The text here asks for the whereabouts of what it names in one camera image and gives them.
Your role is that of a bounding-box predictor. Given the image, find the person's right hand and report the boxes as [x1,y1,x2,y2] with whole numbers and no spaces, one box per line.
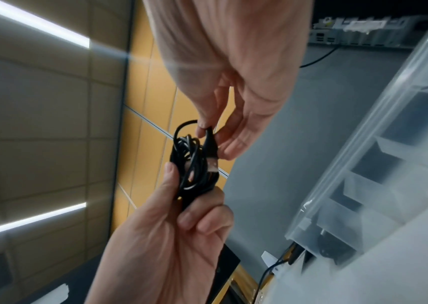
[142,0,316,161]

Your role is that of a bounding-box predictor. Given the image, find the person's left hand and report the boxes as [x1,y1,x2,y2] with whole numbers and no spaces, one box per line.
[84,161,236,304]

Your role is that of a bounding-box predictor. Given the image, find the thin black cable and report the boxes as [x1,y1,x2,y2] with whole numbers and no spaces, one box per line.
[169,119,221,209]

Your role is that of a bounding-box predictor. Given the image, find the clear plastic compartment box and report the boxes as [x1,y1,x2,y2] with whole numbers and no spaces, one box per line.
[284,3,428,268]

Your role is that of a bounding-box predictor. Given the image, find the black monitor with square stand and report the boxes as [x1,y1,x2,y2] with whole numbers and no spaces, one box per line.
[206,244,242,304]

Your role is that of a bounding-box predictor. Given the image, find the grey desk partition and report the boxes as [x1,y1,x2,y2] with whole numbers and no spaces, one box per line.
[213,44,418,268]

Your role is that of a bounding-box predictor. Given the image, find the yellow partition panel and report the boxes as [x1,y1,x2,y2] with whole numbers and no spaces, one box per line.
[110,0,238,235]

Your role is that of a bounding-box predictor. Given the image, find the black desktop computer tower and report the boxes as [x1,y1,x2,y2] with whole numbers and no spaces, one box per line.
[307,0,428,48]

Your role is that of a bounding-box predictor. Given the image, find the ceiling strip light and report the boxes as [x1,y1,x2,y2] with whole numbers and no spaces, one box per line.
[0,201,88,241]
[0,0,92,50]

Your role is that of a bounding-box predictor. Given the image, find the thin lock cable silver plug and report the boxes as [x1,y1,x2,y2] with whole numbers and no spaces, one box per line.
[297,44,341,69]

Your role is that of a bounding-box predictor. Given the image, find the small white plastic bracket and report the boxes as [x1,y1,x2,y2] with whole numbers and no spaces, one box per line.
[260,250,286,271]

